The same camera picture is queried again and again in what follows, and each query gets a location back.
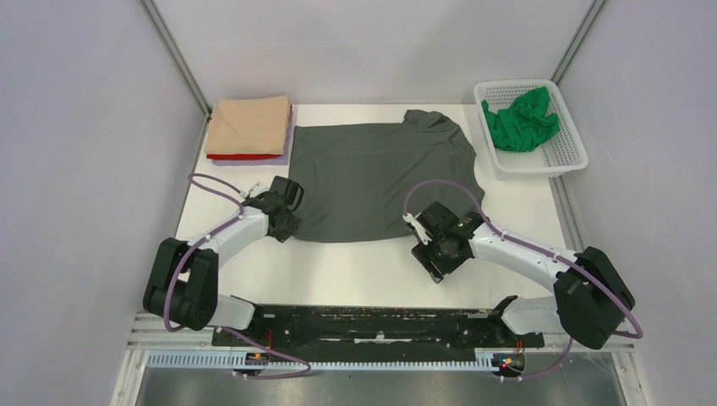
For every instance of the aluminium corner post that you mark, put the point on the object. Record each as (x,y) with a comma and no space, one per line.
(170,45)
(574,46)

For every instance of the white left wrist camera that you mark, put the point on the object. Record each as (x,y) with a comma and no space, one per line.
(255,190)

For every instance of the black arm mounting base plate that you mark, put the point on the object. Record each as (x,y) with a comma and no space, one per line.
(375,334)

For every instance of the red folded t-shirt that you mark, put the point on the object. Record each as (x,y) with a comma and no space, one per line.
(242,157)

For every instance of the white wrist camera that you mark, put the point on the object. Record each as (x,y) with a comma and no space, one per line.
(417,228)
(255,190)

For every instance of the white plastic laundry basket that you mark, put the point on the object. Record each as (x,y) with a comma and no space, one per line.
(563,153)

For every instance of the green crumpled t-shirt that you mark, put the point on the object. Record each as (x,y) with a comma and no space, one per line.
(525,125)

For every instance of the left aluminium corner post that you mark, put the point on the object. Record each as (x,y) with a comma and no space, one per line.
(170,45)

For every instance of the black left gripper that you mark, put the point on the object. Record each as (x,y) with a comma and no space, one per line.
(284,234)

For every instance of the right aluminium corner post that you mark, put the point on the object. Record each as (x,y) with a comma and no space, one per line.
(574,46)

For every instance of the white slotted cable duct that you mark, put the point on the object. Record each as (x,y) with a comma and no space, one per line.
(242,360)

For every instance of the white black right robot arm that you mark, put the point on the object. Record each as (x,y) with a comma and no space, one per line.
(588,299)

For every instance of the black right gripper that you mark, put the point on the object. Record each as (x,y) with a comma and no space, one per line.
(425,255)

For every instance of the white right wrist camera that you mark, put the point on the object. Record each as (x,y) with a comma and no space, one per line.
(417,228)

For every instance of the beige folded t-shirt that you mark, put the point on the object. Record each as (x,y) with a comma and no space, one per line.
(249,126)

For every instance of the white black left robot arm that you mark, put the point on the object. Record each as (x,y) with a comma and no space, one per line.
(183,287)

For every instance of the dark grey t-shirt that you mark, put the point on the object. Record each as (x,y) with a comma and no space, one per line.
(359,179)

